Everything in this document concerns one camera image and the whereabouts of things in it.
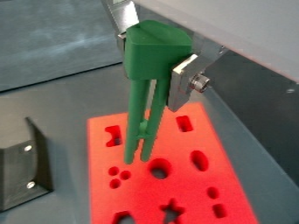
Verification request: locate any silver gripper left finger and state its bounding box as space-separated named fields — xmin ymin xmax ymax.
xmin=101 ymin=0 xmax=139 ymax=53

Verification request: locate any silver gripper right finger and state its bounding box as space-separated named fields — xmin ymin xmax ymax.
xmin=167 ymin=40 xmax=229 ymax=112

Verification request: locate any green three-prong object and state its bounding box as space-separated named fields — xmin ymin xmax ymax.
xmin=125 ymin=20 xmax=193 ymax=164

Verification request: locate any black curved fixture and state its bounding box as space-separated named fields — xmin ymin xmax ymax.
xmin=0 ymin=117 xmax=54 ymax=213

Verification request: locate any red shape-sorting block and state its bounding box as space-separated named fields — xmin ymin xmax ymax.
xmin=89 ymin=103 xmax=258 ymax=224

